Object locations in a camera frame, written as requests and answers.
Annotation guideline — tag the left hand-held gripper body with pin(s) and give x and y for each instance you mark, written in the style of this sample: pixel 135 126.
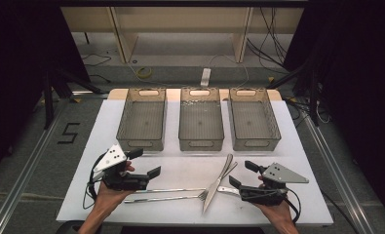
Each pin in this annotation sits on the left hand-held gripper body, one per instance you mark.
pixel 110 159

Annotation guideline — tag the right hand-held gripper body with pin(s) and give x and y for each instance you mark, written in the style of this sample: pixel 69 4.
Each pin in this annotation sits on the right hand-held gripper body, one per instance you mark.
pixel 264 195

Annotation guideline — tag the silver metal knife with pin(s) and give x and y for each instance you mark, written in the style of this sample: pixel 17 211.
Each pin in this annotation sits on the silver metal knife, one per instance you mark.
pixel 212 191

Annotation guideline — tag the smoky clear plastic bin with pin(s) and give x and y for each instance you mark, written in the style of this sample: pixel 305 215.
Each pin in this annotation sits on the smoky clear plastic bin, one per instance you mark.
pixel 141 120
pixel 253 120
pixel 201 120

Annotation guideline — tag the silver metal fork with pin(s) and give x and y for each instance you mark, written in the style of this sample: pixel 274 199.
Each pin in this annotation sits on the silver metal fork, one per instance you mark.
pixel 203 195

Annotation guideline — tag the person's right hand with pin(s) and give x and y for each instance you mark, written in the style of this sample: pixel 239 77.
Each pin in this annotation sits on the person's right hand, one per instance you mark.
pixel 279 213

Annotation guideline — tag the person's left hand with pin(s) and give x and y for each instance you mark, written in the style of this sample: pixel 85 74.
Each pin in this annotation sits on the person's left hand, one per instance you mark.
pixel 107 196

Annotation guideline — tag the white table sheet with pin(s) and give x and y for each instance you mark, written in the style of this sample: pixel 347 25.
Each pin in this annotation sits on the white table sheet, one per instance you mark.
pixel 180 169

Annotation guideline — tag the yellow tape roll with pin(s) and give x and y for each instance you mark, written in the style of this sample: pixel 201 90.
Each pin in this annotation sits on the yellow tape roll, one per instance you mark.
pixel 140 72

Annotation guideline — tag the black metal stand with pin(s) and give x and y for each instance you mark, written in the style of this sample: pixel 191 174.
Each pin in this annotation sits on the black metal stand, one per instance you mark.
pixel 313 97
pixel 47 97

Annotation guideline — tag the white power strip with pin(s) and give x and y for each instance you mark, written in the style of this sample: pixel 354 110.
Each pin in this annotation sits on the white power strip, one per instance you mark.
pixel 205 77

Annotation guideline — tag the black curtain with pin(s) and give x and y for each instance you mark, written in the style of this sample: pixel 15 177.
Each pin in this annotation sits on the black curtain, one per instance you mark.
pixel 359 65
pixel 11 65

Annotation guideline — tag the beige wooden shelf unit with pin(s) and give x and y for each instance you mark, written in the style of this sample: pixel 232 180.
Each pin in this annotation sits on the beige wooden shelf unit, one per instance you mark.
pixel 180 19

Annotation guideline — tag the aluminium floor rail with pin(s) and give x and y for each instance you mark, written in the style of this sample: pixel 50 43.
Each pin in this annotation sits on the aluminium floor rail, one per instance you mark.
pixel 21 185
pixel 339 182

